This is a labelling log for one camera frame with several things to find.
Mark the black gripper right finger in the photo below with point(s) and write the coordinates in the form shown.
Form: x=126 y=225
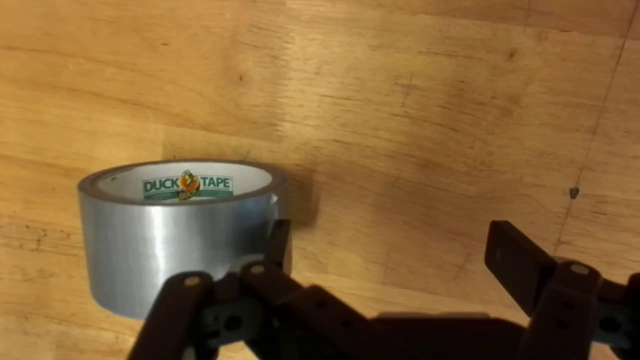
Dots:
x=566 y=307

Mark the grey duct tape roll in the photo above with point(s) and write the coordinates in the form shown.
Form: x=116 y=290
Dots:
x=160 y=252

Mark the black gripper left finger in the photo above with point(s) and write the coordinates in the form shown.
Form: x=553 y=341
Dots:
x=200 y=320

